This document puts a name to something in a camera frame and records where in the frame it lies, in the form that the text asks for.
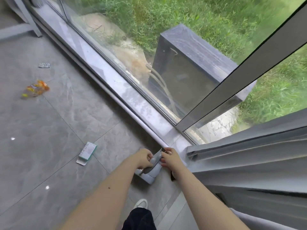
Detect person's right hand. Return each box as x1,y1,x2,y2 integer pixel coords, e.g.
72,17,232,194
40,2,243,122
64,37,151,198
160,147,186,170

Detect person's left hand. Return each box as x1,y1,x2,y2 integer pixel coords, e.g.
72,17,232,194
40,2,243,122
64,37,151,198
134,148,155,169

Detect grey fabric strip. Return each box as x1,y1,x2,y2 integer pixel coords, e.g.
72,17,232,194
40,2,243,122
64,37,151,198
143,151,164,173

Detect person's right forearm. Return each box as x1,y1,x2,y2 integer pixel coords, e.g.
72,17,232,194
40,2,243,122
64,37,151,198
171,163,244,230

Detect person's left forearm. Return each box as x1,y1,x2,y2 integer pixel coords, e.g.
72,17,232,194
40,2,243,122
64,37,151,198
59,163,144,230

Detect white shoe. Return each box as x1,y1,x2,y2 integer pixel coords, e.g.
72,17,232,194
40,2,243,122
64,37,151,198
133,199,148,210

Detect black trouser leg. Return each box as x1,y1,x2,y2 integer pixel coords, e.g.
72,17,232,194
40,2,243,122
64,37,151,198
122,207,157,230

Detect white and green box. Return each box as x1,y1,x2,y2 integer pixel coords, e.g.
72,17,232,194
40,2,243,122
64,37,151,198
76,142,98,166

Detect dark grey outdoor cabinet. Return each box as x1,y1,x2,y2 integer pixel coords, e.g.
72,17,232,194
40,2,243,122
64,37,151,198
147,24,257,129

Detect grey pleated curtain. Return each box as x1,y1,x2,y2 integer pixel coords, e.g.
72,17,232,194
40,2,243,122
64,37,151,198
186,114,307,230

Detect white sheer curtain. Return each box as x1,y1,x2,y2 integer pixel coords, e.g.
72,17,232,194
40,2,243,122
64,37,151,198
229,208,267,230

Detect orange snack wrapper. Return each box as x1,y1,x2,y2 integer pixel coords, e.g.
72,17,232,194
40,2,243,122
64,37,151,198
22,80,50,98

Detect grey window frame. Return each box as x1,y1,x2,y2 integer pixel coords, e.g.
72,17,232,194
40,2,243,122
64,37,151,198
25,0,307,147

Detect grey outdoor hoses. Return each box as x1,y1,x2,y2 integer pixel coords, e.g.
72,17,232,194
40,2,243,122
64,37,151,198
145,63,178,116

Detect grey furniture frame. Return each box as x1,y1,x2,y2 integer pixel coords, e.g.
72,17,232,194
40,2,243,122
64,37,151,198
0,0,43,41

